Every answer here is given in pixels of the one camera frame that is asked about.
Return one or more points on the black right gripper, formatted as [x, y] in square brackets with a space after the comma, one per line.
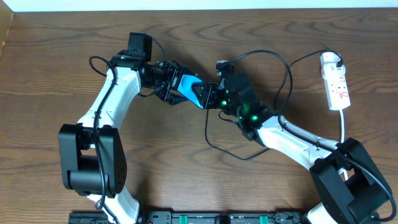
[214, 96]

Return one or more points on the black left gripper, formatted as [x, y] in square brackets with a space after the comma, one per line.
[173, 81]

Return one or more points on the blue Galaxy smartphone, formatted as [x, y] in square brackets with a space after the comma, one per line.
[185, 88]

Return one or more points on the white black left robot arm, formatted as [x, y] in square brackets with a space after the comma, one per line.
[92, 157]

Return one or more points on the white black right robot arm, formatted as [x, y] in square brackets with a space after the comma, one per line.
[350, 186]

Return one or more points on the black charger plug adapter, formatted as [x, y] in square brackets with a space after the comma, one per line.
[339, 63]

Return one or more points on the white power strip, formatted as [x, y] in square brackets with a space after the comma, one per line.
[335, 82]

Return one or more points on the black mounting rail base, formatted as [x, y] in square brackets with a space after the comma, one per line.
[163, 217]

